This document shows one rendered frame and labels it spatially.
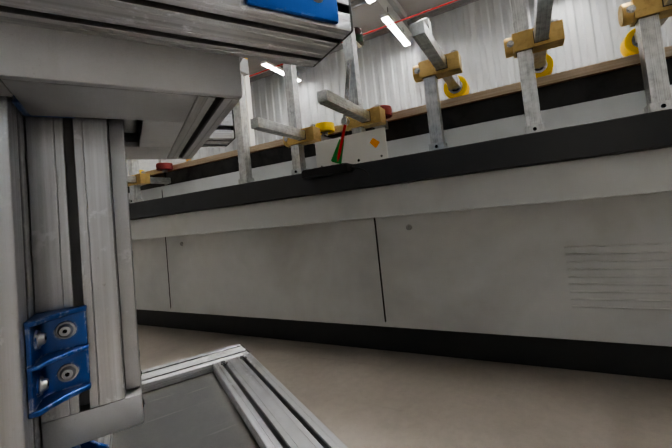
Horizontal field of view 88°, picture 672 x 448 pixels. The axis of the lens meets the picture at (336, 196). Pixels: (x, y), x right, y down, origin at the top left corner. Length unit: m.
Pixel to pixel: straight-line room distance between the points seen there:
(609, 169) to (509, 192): 0.22
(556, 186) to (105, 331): 0.98
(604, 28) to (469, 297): 7.89
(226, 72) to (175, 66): 0.05
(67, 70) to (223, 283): 1.57
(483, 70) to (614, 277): 7.65
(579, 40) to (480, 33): 1.87
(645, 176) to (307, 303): 1.20
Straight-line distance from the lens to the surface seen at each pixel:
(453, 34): 9.11
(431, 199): 1.08
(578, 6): 9.04
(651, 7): 1.14
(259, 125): 1.06
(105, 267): 0.48
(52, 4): 0.37
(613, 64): 1.31
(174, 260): 2.14
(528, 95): 1.07
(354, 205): 1.17
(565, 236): 1.26
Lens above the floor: 0.54
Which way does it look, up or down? 3 degrees up
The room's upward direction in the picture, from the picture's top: 6 degrees counter-clockwise
